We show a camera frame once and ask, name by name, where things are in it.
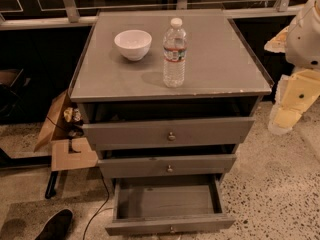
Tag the white and yellow gripper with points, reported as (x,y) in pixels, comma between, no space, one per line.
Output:
(304,39)

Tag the grey bottom drawer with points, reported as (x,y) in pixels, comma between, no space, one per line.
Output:
(168,204)

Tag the grey drawer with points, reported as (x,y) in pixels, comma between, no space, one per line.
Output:
(168,133)
(166,166)
(168,204)

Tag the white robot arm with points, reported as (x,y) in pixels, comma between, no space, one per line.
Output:
(300,42)

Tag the grey top drawer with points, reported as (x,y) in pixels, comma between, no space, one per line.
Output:
(168,133)

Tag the grey middle drawer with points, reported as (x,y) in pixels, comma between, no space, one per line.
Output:
(166,166)

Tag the grey wooden drawer cabinet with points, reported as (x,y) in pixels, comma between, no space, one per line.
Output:
(222,78)

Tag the grey metal window railing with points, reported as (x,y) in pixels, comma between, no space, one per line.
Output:
(29,14)

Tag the clear plastic water bottle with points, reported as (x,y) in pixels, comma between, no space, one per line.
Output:
(174,51)

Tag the white ceramic bowl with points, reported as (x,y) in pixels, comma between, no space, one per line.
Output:
(133,44)

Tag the brown cardboard box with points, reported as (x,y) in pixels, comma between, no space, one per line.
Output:
(67,153)

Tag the black chair leg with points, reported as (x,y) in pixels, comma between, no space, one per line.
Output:
(50,190)

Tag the black shoe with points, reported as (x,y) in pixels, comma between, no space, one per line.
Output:
(56,228)

